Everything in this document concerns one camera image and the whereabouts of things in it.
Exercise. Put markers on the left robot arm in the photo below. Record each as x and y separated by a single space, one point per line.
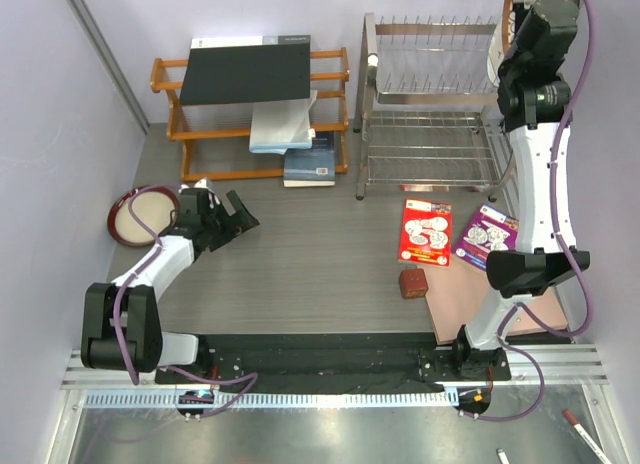
121 328

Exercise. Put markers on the red treehouse book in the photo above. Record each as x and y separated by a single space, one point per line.
426 233

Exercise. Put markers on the steel dish rack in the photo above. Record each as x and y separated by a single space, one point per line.
426 107

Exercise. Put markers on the white watermelon plate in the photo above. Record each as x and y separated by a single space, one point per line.
495 55

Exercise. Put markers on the purple treehouse book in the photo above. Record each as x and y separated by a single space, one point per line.
488 230

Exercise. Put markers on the pink board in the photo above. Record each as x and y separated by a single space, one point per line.
455 293

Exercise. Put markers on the brown floral pattern plate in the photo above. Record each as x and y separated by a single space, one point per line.
508 22

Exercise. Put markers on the left aluminium frame post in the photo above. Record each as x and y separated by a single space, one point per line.
101 47

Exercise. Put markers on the dark blue book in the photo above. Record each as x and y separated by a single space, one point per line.
313 167

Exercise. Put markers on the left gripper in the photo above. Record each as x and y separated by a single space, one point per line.
237 223

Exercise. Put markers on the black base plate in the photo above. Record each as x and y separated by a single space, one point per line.
327 340

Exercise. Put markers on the red rimmed cream plate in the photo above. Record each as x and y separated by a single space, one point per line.
156 209

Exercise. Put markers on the orange wooden shelf rack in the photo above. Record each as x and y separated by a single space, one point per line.
189 125

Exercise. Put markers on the white slotted cable duct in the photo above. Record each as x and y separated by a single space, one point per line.
184 399

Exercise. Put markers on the red white marker pen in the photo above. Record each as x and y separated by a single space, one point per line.
591 443

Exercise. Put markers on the red power adapter cube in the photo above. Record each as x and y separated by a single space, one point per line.
413 283

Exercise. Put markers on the aluminium front rail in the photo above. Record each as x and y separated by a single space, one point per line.
368 368

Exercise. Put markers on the black folder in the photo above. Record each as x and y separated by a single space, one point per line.
248 69

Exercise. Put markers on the light blue white book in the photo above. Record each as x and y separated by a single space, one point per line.
279 126

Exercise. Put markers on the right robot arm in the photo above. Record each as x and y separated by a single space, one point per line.
534 101

